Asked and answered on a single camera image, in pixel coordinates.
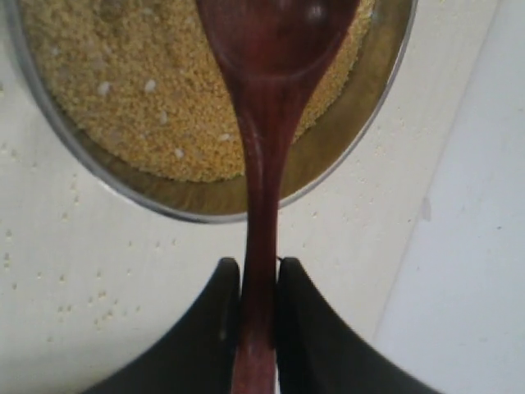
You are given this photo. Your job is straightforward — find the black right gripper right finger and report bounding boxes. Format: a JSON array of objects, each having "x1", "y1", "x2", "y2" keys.
[{"x1": 276, "y1": 258, "x2": 434, "y2": 394}]

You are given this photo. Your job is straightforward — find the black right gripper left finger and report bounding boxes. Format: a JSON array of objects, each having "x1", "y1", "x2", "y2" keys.
[{"x1": 86, "y1": 258, "x2": 240, "y2": 393}]

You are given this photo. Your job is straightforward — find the dark red wooden spoon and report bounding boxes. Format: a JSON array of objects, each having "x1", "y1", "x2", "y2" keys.
[{"x1": 197, "y1": 1, "x2": 358, "y2": 393}]

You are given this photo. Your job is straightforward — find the steel bowl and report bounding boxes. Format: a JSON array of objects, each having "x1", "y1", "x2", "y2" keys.
[{"x1": 1, "y1": 1, "x2": 418, "y2": 224}]

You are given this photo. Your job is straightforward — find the yellow millet grains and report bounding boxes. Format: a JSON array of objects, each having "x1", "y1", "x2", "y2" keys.
[{"x1": 20, "y1": 0, "x2": 377, "y2": 184}]

